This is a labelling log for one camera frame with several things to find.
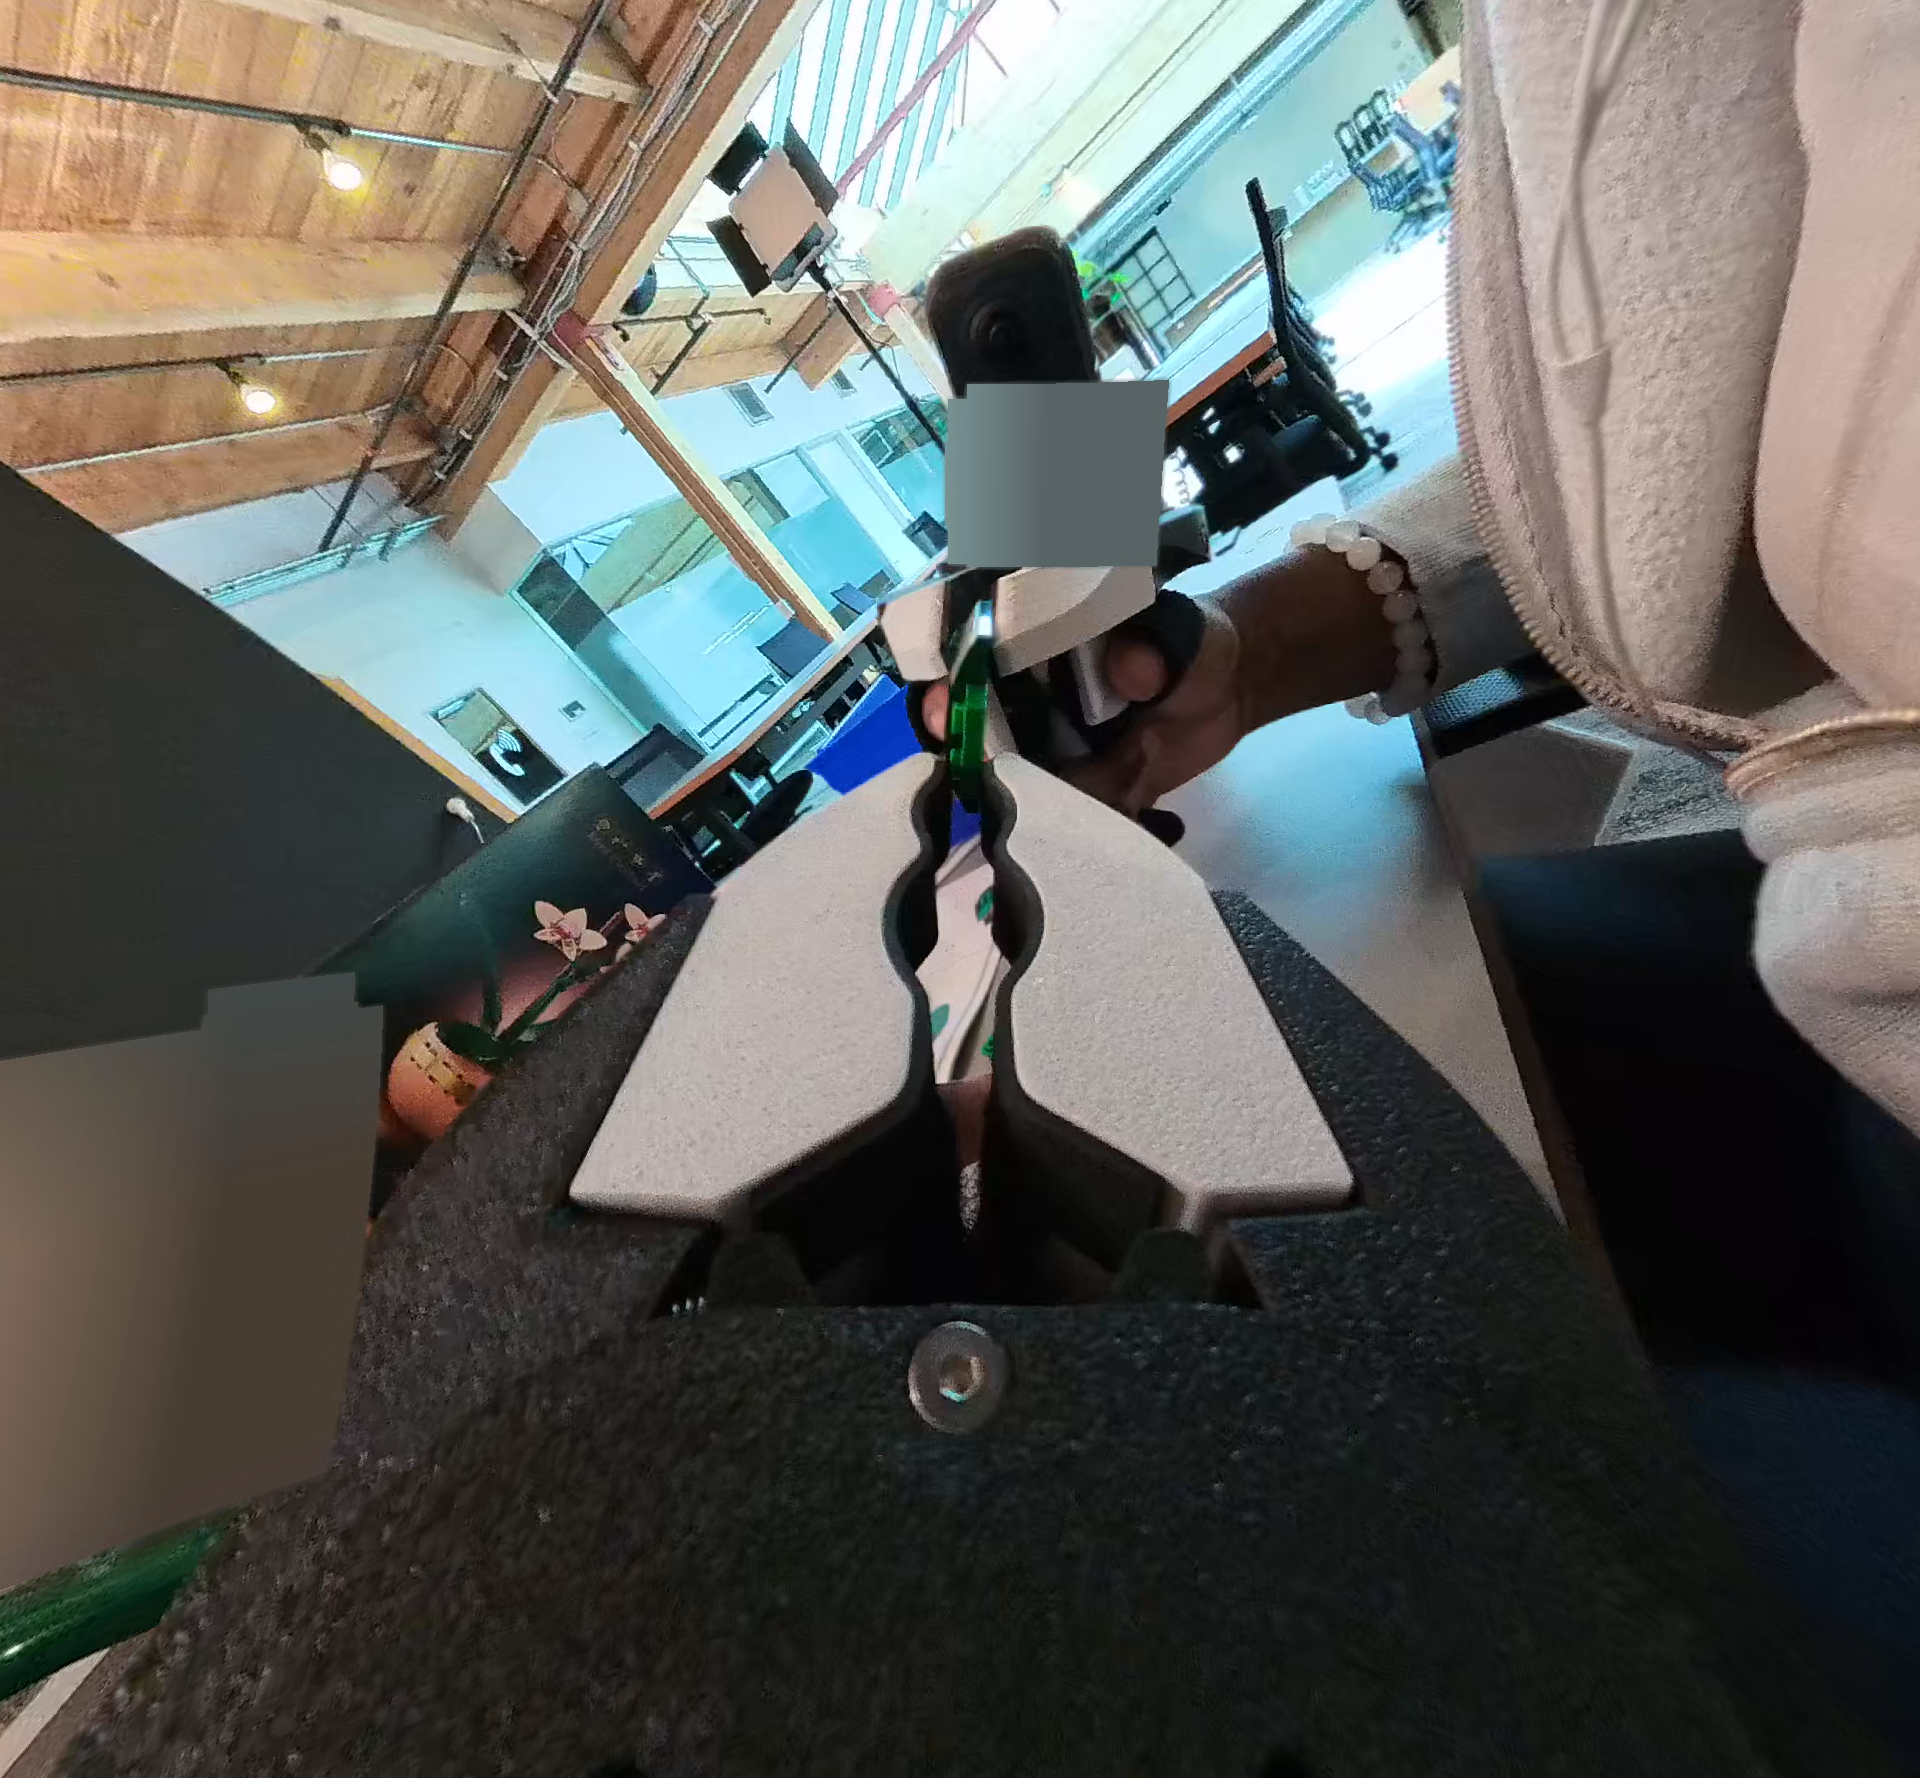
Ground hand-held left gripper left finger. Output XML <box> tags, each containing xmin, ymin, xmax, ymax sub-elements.
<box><xmin>568</xmin><ymin>756</ymin><xmax>965</xmax><ymax>1307</ymax></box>

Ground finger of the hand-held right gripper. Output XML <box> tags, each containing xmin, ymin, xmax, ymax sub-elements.
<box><xmin>879</xmin><ymin>582</ymin><xmax>980</xmax><ymax>725</ymax></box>
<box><xmin>989</xmin><ymin>564</ymin><xmax>1160</xmax><ymax>680</ymax></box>

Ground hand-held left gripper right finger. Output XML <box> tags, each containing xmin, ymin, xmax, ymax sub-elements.
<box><xmin>977</xmin><ymin>755</ymin><xmax>1354</xmax><ymax>1307</ymax></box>

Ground person's right forearm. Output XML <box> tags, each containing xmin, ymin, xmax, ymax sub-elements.
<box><xmin>1357</xmin><ymin>466</ymin><xmax>1577</xmax><ymax>715</ymax></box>

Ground black desk divider panel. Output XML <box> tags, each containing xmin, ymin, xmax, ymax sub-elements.
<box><xmin>0</xmin><ymin>466</ymin><xmax>459</xmax><ymax>1059</ymax></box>

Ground person's right hand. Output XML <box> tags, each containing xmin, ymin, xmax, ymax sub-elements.
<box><xmin>1093</xmin><ymin>551</ymin><xmax>1407</xmax><ymax>824</ymax></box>

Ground blue storage bin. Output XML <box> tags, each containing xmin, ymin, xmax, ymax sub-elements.
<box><xmin>807</xmin><ymin>712</ymin><xmax>934</xmax><ymax>804</ymax></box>

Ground dark orchid print toy box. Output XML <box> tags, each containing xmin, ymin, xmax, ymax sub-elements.
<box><xmin>315</xmin><ymin>764</ymin><xmax>719</xmax><ymax>1181</ymax></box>

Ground instruction booklet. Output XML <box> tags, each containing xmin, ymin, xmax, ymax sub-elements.
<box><xmin>926</xmin><ymin>817</ymin><xmax>1011</xmax><ymax>1082</ymax></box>

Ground studio panel light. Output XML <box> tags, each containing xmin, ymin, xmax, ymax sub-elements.
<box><xmin>704</xmin><ymin>121</ymin><xmax>969</xmax><ymax>423</ymax></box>

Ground tall black office chair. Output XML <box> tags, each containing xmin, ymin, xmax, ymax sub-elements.
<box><xmin>1242</xmin><ymin>176</ymin><xmax>1377</xmax><ymax>477</ymax></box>

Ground black phone symbol sign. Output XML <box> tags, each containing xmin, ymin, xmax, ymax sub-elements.
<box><xmin>435</xmin><ymin>691</ymin><xmax>569</xmax><ymax>812</ymax></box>

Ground row of black office chairs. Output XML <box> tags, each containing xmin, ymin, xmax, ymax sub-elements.
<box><xmin>1331</xmin><ymin>84</ymin><xmax>1460</xmax><ymax>220</ymax></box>

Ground person's dark pants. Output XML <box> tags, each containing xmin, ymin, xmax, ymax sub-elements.
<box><xmin>1478</xmin><ymin>841</ymin><xmax>1920</xmax><ymax>1778</ymax></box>

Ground person in beige hoodie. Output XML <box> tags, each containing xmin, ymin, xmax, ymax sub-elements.
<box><xmin>1441</xmin><ymin>0</ymin><xmax>1920</xmax><ymax>1135</ymax></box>

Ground white bead bracelet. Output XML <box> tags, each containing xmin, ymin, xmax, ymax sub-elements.
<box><xmin>1287</xmin><ymin>512</ymin><xmax>1444</xmax><ymax>725</ymax></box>

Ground white cord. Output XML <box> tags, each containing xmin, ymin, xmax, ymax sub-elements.
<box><xmin>1549</xmin><ymin>0</ymin><xmax>1675</xmax><ymax>378</ymax></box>

